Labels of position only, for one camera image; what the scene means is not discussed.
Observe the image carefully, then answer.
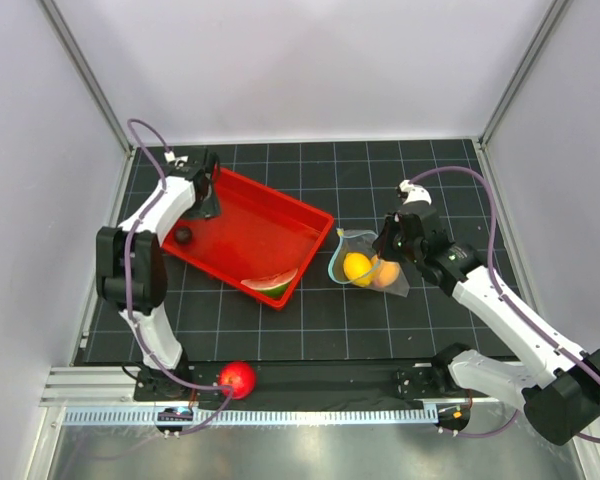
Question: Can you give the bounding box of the clear zip top bag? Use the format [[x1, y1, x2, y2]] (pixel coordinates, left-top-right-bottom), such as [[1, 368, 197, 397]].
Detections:
[[327, 228, 410, 297]]

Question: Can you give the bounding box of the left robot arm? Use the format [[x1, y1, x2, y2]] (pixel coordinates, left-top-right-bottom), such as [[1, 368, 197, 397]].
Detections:
[[96, 147, 220, 401]]

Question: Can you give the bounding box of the black grid mat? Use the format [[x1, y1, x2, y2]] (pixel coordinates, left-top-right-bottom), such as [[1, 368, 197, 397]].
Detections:
[[165, 139, 510, 361]]

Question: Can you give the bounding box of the right aluminium frame post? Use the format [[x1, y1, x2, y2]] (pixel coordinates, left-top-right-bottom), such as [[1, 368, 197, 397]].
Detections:
[[478, 0, 572, 149]]

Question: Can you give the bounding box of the red apple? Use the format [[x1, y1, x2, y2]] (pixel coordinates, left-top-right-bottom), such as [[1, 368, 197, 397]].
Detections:
[[218, 361, 256, 400]]

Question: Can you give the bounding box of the left aluminium frame post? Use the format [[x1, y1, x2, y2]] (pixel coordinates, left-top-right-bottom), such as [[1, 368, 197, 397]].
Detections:
[[36, 0, 131, 155]]

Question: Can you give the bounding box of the aluminium frame post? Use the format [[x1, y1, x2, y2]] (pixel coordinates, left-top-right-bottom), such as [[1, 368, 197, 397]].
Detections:
[[36, 0, 131, 155], [478, 0, 572, 149]]

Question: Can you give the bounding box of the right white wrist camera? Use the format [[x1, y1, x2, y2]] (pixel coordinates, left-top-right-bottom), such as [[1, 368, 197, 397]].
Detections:
[[396, 179, 432, 205]]

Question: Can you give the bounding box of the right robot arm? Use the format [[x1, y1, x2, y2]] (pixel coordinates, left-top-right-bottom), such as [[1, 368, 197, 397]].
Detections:
[[373, 201, 600, 445]]

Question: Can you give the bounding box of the red plastic tray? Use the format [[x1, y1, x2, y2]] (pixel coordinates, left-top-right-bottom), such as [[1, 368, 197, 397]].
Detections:
[[162, 167, 334, 310]]

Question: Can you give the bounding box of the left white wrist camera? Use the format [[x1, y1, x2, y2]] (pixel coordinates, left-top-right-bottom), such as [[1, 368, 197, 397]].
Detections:
[[164, 151, 188, 176]]

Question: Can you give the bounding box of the yellow lemon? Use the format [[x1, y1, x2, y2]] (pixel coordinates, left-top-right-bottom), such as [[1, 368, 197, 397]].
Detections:
[[343, 252, 372, 288]]

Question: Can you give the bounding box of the slotted cable duct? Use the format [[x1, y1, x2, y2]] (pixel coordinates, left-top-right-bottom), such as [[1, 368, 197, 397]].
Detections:
[[63, 404, 438, 428]]

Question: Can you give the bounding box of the orange peach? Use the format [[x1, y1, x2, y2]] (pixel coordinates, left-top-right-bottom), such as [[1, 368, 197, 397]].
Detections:
[[372, 255, 401, 289]]

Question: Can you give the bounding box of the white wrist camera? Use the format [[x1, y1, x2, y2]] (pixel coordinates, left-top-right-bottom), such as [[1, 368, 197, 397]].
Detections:
[[164, 151, 188, 176], [396, 179, 432, 205]]

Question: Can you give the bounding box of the dark plum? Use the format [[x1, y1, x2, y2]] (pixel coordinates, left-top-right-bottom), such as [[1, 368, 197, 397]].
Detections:
[[173, 226, 193, 245]]

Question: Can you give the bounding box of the watermelon slice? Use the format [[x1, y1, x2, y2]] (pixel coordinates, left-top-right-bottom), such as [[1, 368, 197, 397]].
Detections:
[[241, 268, 298, 299]]

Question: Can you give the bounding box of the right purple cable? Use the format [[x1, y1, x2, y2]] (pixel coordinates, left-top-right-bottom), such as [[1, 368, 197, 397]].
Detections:
[[404, 166, 600, 444]]

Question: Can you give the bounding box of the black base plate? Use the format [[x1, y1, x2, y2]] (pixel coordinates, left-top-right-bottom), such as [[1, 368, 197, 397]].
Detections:
[[122, 359, 468, 412]]

